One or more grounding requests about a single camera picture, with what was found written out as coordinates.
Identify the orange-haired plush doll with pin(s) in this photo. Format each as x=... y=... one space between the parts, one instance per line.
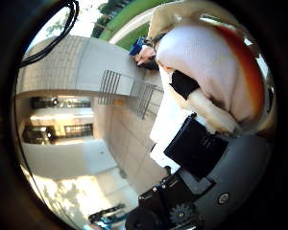
x=201 y=57

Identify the metal stair railing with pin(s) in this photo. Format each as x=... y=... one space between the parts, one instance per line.
x=144 y=99

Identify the person in blue shirt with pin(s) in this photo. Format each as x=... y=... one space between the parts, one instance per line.
x=145 y=57

